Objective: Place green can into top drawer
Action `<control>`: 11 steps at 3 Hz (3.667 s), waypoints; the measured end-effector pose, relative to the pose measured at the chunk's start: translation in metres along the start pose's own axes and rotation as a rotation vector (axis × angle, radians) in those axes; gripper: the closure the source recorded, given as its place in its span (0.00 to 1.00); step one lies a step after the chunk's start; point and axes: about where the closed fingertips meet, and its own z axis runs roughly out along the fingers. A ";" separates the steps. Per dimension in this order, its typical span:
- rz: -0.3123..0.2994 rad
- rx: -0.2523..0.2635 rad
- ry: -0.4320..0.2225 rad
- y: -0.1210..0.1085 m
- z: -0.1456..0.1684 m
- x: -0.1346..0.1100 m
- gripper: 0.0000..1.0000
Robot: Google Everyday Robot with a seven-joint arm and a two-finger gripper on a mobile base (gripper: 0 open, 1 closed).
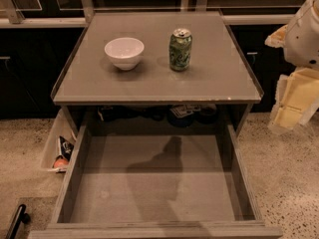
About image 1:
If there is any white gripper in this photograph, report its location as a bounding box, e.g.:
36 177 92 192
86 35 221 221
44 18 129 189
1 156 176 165
265 0 319 133

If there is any green soda can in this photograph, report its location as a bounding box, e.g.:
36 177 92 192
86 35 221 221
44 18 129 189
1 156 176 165
168 28 192 72

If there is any grey cabinet with top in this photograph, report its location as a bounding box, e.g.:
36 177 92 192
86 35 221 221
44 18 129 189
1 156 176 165
52 12 263 129

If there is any open grey top drawer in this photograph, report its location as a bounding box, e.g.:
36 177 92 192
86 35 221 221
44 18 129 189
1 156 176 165
28 115 282 239

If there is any white ceramic bowl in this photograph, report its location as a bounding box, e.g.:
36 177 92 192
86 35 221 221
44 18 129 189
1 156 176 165
104 37 145 71

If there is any dark snack bag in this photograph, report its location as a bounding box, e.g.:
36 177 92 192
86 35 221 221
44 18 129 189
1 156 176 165
58 136 74 160

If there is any clear plastic bin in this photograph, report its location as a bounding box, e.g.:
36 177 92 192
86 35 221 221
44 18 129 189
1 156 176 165
40 110 76 172

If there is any orange ball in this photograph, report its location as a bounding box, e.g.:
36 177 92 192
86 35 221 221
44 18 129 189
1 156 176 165
53 157 69 168

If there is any black handle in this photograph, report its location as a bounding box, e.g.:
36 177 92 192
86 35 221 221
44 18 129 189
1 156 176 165
5 204 31 239

